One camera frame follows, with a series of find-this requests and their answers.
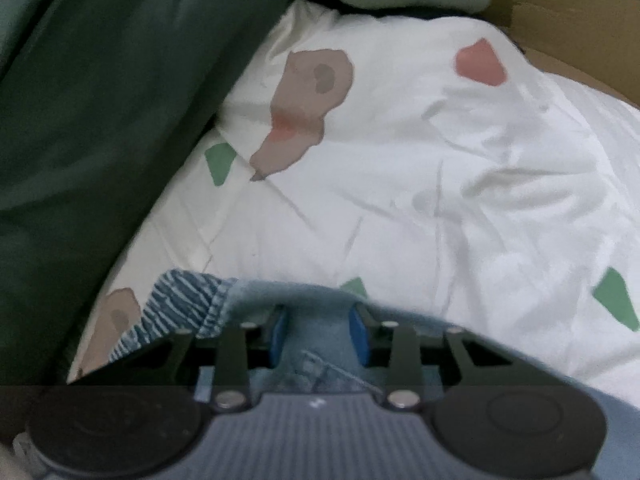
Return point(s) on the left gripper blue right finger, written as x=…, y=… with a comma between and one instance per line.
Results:
x=360, y=331

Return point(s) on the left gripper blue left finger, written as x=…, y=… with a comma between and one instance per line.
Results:
x=277, y=324

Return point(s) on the blue denim drawstring pants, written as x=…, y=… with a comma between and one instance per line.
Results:
x=300, y=329

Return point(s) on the cream bear print bedsheet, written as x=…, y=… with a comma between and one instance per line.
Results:
x=427, y=166

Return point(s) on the dark green pillow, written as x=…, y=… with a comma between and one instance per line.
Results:
x=101, y=102

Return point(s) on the brown cardboard sheet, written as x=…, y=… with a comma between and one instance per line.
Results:
x=595, y=42

